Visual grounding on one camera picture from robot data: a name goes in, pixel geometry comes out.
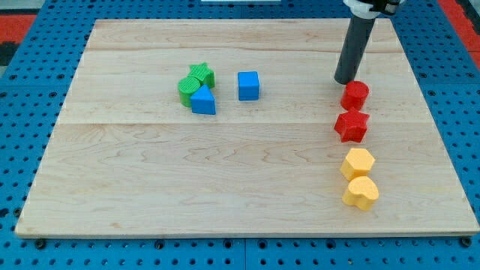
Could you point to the blue cube block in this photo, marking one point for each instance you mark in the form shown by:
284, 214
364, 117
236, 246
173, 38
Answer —
248, 86

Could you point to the red star block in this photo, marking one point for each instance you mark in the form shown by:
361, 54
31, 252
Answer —
352, 125

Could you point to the red cylinder block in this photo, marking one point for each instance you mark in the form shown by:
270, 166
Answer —
354, 96

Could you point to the green star block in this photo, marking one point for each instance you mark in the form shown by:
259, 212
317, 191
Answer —
203, 73

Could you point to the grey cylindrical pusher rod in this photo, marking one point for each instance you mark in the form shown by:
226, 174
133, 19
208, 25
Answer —
354, 45

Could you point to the yellow hexagon block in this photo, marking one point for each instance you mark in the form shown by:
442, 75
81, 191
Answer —
357, 162

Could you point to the wooden board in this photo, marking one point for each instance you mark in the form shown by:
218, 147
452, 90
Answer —
126, 160

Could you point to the blue triangle block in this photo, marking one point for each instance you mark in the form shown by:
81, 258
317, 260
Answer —
203, 101

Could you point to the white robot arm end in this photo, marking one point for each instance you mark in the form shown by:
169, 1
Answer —
371, 9

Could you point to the green cylinder block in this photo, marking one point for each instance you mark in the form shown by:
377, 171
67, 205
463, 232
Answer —
187, 86

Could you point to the yellow heart block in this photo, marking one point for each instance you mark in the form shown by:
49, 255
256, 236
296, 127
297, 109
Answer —
361, 192

